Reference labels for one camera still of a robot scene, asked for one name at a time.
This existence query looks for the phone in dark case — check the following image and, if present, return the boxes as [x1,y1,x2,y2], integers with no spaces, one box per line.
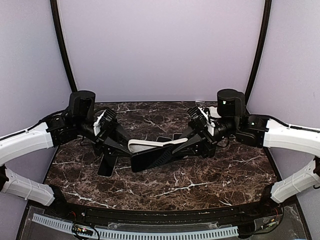
[97,155,118,178]

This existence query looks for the left black frame post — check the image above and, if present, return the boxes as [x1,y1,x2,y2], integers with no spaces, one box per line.
[49,0,78,92]

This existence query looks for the small green circuit board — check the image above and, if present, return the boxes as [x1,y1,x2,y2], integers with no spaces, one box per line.
[71,224,94,237]

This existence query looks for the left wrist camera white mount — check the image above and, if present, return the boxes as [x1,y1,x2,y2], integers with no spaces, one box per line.
[93,108,117,137]

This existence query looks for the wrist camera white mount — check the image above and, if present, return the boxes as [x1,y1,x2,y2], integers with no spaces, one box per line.
[187,106,215,136]
[93,108,117,137]

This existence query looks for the right black frame post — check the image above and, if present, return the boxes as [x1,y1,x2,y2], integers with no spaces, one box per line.
[244,0,272,105]

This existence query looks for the phone in pink case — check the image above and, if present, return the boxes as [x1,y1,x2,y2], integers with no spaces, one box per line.
[172,133,182,140]

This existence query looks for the white scalloped bowl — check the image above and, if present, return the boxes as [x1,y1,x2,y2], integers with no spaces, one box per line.
[208,106,221,118]

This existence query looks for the white phone case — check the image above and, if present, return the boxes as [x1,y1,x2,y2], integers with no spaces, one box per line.
[127,138,188,154]

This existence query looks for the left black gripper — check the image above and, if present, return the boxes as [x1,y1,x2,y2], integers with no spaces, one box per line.
[75,115,139,156]

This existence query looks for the black front rail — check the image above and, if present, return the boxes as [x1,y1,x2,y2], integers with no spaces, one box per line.
[45,202,284,226]

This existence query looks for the black smartphone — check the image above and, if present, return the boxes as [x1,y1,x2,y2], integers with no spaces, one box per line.
[130,145,185,173]

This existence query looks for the white slotted cable duct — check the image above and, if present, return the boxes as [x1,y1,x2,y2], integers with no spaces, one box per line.
[32,213,239,240]

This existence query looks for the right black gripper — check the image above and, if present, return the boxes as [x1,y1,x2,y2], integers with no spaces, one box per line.
[169,117,239,160]

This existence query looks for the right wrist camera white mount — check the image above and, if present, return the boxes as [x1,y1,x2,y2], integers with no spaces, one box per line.
[187,106,215,136]

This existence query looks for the black frame post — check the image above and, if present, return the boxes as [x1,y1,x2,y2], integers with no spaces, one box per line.
[244,0,272,105]
[49,0,78,92]

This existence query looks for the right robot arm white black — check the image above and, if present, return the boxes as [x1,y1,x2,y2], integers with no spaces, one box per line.
[172,89,320,217]

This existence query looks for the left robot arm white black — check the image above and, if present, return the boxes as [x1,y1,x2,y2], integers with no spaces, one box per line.
[0,90,132,218]

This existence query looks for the phone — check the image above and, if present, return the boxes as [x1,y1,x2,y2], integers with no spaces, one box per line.
[172,133,182,140]
[156,136,172,143]
[97,155,118,178]

